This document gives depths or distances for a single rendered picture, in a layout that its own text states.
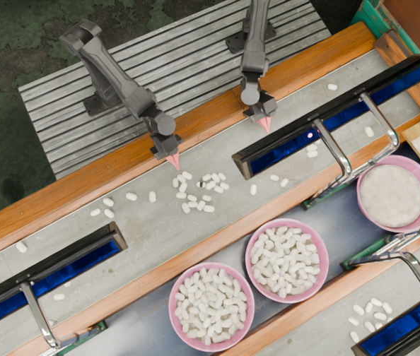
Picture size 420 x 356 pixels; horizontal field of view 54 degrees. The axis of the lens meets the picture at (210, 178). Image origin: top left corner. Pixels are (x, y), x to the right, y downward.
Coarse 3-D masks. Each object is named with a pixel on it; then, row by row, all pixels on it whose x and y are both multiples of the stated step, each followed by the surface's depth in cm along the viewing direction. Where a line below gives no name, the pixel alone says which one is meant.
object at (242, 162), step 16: (400, 64) 117; (416, 64) 113; (368, 80) 117; (384, 80) 112; (400, 80) 114; (416, 80) 117; (352, 96) 111; (384, 96) 115; (320, 112) 110; (336, 112) 110; (352, 112) 113; (288, 128) 110; (304, 128) 108; (336, 128) 113; (256, 144) 110; (272, 144) 106; (288, 144) 109; (304, 144) 112; (240, 160) 105; (256, 160) 107; (272, 160) 110
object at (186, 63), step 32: (288, 0) 171; (160, 32) 165; (192, 32) 165; (224, 32) 165; (288, 32) 166; (320, 32) 166; (128, 64) 161; (160, 64) 161; (192, 64) 163; (224, 64) 161; (32, 96) 157; (64, 96) 158; (160, 96) 157; (192, 96) 158; (64, 128) 153; (96, 128) 154; (128, 128) 155; (64, 160) 150
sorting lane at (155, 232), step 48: (288, 96) 151; (336, 96) 151; (240, 144) 146; (144, 192) 141; (192, 192) 141; (240, 192) 141; (48, 240) 136; (144, 240) 136; (192, 240) 137; (96, 288) 132; (0, 336) 128
